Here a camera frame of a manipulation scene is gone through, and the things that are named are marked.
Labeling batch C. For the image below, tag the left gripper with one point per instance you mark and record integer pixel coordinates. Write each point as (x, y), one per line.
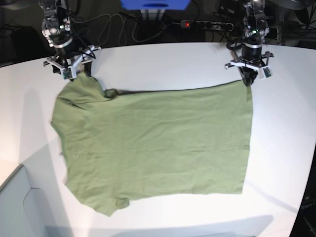
(250, 61)

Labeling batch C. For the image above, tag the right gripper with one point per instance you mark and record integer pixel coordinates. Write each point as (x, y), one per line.
(71, 57)

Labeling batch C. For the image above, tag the green T-shirt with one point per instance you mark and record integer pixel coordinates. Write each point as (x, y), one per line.
(122, 146)

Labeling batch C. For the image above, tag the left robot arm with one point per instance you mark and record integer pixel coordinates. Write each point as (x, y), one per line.
(254, 26)

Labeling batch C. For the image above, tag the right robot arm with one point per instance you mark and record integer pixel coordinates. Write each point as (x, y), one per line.
(60, 31)

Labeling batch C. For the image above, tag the black power strip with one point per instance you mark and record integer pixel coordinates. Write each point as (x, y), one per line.
(207, 25)

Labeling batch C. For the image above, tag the blue box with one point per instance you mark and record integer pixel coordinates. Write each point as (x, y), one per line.
(155, 4)

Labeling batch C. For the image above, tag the grey cabinet corner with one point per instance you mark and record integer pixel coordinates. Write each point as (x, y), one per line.
(20, 215)

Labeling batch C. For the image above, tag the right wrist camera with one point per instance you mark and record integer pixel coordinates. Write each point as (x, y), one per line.
(66, 74)

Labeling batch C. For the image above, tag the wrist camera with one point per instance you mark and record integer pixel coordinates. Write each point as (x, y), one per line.
(66, 74)
(265, 72)

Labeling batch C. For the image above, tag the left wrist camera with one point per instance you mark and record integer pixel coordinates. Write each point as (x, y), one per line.
(265, 72)

